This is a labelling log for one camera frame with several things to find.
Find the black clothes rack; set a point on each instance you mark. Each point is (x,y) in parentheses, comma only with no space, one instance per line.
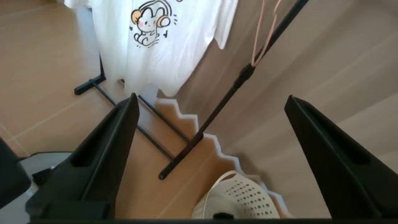
(217,108)

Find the beige curtain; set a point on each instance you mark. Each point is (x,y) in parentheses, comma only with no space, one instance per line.
(326,62)

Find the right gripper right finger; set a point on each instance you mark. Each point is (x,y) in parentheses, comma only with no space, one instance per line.
(351,186)

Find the pink clothes hanger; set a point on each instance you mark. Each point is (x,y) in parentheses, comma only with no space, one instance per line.
(254,62)

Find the white printed t-shirt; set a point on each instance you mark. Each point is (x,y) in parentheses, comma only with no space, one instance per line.
(174,53)

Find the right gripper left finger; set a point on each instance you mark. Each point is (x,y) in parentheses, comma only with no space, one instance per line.
(68,189)

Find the white laundry basket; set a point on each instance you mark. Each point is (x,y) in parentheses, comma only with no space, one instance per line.
(242,196)

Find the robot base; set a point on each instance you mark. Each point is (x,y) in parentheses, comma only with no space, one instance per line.
(46,161)

